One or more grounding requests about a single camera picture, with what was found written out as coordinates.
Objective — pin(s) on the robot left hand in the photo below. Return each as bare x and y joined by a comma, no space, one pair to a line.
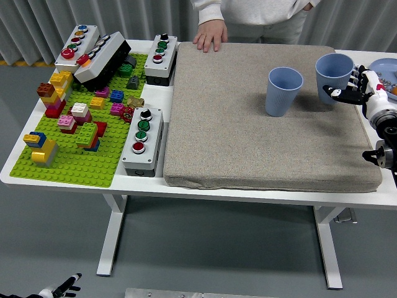
63,288

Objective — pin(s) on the person's right hand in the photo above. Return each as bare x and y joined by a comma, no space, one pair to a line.
211,34

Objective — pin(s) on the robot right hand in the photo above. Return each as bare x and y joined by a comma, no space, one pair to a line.
375,99

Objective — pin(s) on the blue ribbed plastic cup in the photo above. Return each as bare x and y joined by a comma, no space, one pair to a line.
328,83
279,102

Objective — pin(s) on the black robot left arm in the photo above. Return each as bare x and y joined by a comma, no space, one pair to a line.
18,295

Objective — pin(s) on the person's right forearm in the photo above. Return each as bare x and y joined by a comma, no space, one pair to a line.
207,12

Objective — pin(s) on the light blue plate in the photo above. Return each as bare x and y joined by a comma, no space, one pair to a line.
386,64

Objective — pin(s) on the small four-button control box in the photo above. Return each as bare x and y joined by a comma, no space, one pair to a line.
169,59

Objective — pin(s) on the person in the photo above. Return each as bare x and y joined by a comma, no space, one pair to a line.
263,12

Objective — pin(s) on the white table leg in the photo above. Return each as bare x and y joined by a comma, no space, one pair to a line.
328,248
110,242

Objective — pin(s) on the grey pleated curtain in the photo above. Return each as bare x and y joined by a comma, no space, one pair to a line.
124,15

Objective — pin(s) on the grey sloped brick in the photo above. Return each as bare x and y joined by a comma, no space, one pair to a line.
133,83

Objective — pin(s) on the grey-brown cushion mat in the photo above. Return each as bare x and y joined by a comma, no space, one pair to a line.
232,124

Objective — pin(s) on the dark green brick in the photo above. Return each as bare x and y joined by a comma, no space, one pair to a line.
125,70

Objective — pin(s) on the tilted white black-based button box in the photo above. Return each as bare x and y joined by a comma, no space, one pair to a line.
105,52

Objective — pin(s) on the grey metal plate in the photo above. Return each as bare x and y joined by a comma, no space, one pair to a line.
170,293

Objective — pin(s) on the large four-button control box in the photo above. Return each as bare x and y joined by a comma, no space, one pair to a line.
153,136

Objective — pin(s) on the magenta brick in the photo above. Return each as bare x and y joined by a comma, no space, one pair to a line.
103,92
117,108

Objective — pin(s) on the white five-button control box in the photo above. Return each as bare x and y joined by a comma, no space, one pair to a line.
90,37

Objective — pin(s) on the green brick baseplate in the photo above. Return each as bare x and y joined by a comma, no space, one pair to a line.
77,167

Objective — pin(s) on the yellow blue grey brick duck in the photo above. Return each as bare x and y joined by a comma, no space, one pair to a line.
43,152

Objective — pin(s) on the white and pink brick stack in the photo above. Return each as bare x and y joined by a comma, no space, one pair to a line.
80,110

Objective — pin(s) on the green orange blue brick stack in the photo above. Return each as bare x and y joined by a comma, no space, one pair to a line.
87,133

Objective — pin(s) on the yellow white green brick stack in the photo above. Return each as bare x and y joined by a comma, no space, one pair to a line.
60,79

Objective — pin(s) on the pink and red brick stack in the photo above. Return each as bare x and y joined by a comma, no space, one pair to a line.
66,122

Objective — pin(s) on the brown yellow red brick tower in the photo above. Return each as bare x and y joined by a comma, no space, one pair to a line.
51,99

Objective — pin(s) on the grey bracket under table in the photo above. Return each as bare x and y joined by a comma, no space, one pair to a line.
347,217

